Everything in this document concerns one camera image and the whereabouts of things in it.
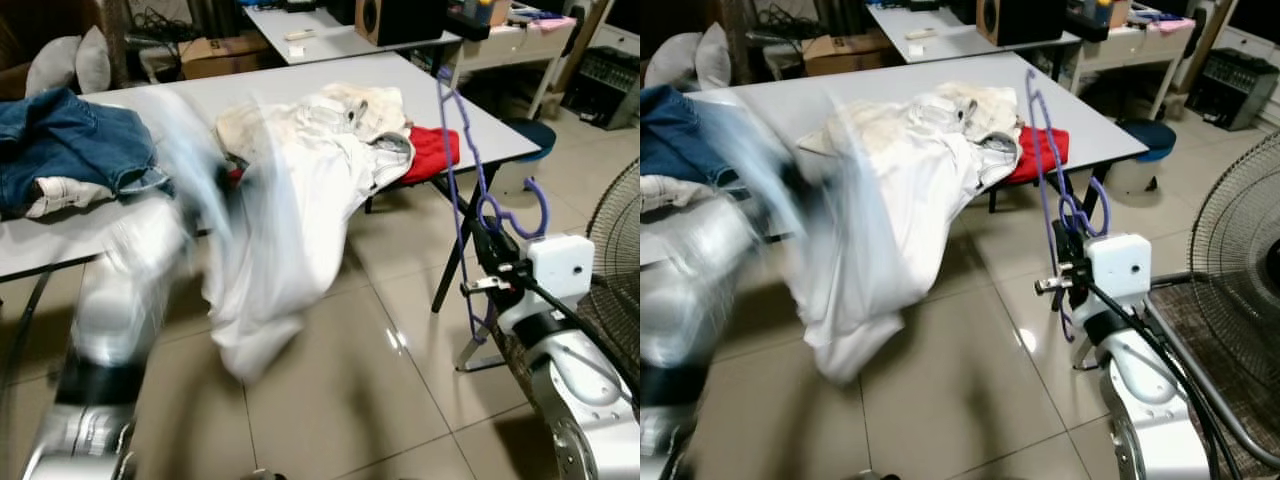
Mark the purple plastic hanger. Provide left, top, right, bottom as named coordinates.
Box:
left=1025, top=68, right=1113, bottom=343
left=435, top=68, right=551, bottom=346

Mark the plain white t-shirt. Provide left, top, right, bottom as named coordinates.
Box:
left=790, top=95, right=1023, bottom=386
left=203, top=95, right=416, bottom=386

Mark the plaid seat metal chair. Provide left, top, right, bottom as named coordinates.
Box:
left=1075, top=280, right=1280, bottom=480
left=455, top=300, right=561, bottom=401

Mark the black standing fan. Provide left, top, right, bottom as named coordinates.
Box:
left=1188, top=130, right=1280, bottom=301
left=583, top=158, right=641, bottom=336

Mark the red cloth garment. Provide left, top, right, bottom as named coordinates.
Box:
left=400, top=125, right=461, bottom=188
left=1005, top=125, right=1071, bottom=188

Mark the white jeans black stitching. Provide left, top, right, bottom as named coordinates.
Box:
left=975, top=130, right=1023, bottom=191
left=365, top=130, right=416, bottom=193

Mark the blue-lidded waste bin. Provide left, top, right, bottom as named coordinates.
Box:
left=495, top=118, right=558, bottom=198
left=1112, top=120, right=1179, bottom=198

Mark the off-white cloth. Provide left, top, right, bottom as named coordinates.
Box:
left=22, top=175, right=116, bottom=221
left=640, top=175, right=716, bottom=213

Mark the cream cloth garment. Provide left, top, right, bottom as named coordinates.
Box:
left=215, top=83, right=411, bottom=166
left=800, top=82, right=1023, bottom=161

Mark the black audio device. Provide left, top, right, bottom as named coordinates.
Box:
left=562, top=45, right=641, bottom=131
left=1185, top=47, right=1278, bottom=131

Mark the white desk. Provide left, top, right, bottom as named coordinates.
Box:
left=447, top=12, right=606, bottom=121
left=1065, top=12, right=1219, bottom=121

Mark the blue denim garment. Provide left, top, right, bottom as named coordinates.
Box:
left=0, top=87, right=173, bottom=219
left=640, top=85, right=796, bottom=196

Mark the black speaker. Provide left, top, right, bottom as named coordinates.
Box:
left=977, top=0, right=1068, bottom=48
left=355, top=0, right=448, bottom=48

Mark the grey pillow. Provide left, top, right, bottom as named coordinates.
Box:
left=695, top=22, right=733, bottom=86
left=25, top=37, right=83, bottom=99
left=645, top=33, right=708, bottom=93
left=75, top=25, right=113, bottom=96

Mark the brown cardboard box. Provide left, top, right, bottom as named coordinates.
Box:
left=180, top=35, right=269, bottom=81
left=803, top=33, right=893, bottom=79

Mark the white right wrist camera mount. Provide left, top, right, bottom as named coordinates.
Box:
left=1085, top=232, right=1154, bottom=308
left=527, top=235, right=597, bottom=308

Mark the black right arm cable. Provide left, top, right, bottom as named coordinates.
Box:
left=1085, top=280, right=1236, bottom=480
left=515, top=280, right=641, bottom=421

